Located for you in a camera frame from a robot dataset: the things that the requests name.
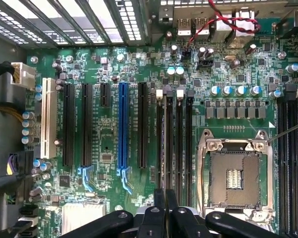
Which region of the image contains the RAM slot with black latch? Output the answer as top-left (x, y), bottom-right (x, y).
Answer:
top-left (185, 89), bottom-right (195, 207)
top-left (164, 87), bottom-right (174, 190)
top-left (285, 83), bottom-right (298, 236)

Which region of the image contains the green RAM stick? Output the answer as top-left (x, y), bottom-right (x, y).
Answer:
top-left (161, 95), bottom-right (168, 190)

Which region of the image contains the green motherboard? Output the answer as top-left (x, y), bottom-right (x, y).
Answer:
top-left (26, 0), bottom-right (298, 238)

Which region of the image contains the light blue slot latch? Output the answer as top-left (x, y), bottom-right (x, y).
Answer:
top-left (116, 168), bottom-right (133, 195)
top-left (77, 165), bottom-right (94, 192)

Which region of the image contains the silver finned chipset heatsink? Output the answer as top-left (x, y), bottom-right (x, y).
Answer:
top-left (62, 202), bottom-right (107, 236)

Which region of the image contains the long black expansion slot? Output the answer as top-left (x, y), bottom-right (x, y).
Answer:
top-left (138, 81), bottom-right (150, 169)
top-left (81, 83), bottom-right (93, 167)
top-left (63, 82), bottom-right (76, 168)

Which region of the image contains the blue expansion slot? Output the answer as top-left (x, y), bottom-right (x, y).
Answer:
top-left (117, 82), bottom-right (130, 170)

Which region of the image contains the black SATA connector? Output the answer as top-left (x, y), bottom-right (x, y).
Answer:
top-left (13, 218), bottom-right (39, 238)
top-left (18, 205), bottom-right (40, 217)

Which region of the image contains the short black expansion slot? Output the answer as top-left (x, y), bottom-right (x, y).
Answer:
top-left (99, 83), bottom-right (111, 108)

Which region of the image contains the thin metal locking lever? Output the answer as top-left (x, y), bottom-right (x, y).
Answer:
top-left (267, 119), bottom-right (298, 144)

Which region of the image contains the white expansion slot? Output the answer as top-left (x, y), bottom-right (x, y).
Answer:
top-left (40, 77), bottom-right (58, 160)

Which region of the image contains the black fan header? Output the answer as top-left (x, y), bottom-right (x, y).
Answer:
top-left (198, 59), bottom-right (215, 69)

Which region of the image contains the grey metal PC case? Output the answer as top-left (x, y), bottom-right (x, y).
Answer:
top-left (0, 0), bottom-right (298, 238)

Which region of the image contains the white power connector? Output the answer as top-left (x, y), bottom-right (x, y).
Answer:
top-left (10, 61), bottom-right (37, 91)

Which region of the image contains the silver USB port block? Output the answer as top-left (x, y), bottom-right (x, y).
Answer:
top-left (192, 16), bottom-right (211, 36)
top-left (176, 16), bottom-right (193, 36)

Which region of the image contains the large silver port block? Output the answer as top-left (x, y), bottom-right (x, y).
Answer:
top-left (214, 8), bottom-right (256, 38)

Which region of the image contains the silver rear port block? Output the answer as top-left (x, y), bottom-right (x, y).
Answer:
top-left (158, 5), bottom-right (174, 24)

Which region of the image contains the CPU socket with metal frame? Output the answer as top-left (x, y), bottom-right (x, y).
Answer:
top-left (196, 128), bottom-right (276, 225)

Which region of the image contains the black connector with purple wires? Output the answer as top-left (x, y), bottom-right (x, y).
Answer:
top-left (5, 150), bottom-right (34, 179)

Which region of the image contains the black braided cable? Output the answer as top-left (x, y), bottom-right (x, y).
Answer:
top-left (0, 171), bottom-right (33, 202)

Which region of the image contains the yellow and black cable bundle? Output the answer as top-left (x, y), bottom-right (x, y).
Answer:
top-left (0, 103), bottom-right (26, 122)

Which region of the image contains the red and black twisted wire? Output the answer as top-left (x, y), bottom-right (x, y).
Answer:
top-left (187, 0), bottom-right (261, 48)

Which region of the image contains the black sleeved power cable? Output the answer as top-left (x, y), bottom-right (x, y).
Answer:
top-left (0, 62), bottom-right (15, 85)

